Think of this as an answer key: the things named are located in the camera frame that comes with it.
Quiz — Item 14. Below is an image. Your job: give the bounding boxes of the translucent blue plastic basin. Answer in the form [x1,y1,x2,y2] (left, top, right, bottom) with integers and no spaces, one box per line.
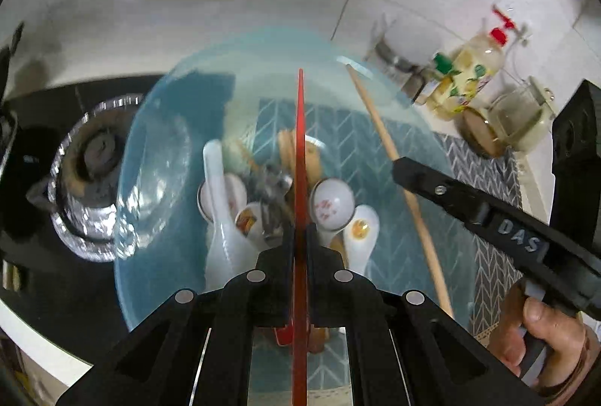
[114,28,450,327]

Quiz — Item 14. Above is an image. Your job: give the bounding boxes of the foil lined gas burner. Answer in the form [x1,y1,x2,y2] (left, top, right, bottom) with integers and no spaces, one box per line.
[27,94,143,264]

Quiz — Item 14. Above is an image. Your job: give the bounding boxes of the tan wooden chopstick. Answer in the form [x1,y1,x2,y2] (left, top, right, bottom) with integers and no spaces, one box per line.
[345,64,455,317]

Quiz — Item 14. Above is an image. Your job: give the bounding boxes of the white spoon red flowers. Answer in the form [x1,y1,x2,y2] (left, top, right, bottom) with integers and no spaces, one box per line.
[309,177,355,247]

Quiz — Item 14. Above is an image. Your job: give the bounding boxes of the white spoon orange print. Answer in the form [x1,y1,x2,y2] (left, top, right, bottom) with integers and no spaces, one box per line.
[329,205,380,276]

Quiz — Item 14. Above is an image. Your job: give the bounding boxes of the long white ceramic spoon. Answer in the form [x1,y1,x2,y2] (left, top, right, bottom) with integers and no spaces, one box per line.
[203,139,259,292]

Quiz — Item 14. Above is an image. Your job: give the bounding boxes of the person's right hand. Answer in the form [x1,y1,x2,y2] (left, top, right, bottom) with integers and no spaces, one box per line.
[488,286,600,405]

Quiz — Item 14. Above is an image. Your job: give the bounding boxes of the green cap spice bottle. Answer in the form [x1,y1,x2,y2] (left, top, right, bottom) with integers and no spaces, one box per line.
[414,53,458,105]

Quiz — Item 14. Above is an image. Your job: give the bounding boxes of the grey herringbone table mat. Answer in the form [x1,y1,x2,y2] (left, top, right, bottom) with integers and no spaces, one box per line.
[246,99,529,405]

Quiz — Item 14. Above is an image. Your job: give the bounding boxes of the white spoon dark print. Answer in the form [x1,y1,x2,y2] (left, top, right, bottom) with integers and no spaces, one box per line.
[234,202,278,251]

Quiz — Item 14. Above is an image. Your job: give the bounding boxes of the clear glass clip jar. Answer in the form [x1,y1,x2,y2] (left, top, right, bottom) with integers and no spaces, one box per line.
[364,13,442,105]

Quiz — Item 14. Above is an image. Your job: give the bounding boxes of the yellow label oil bottle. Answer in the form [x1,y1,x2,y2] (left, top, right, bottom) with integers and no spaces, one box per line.
[426,4,524,121]

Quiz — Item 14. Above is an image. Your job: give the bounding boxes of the red chopstick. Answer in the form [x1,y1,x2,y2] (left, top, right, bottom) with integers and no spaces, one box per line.
[291,69,310,406]

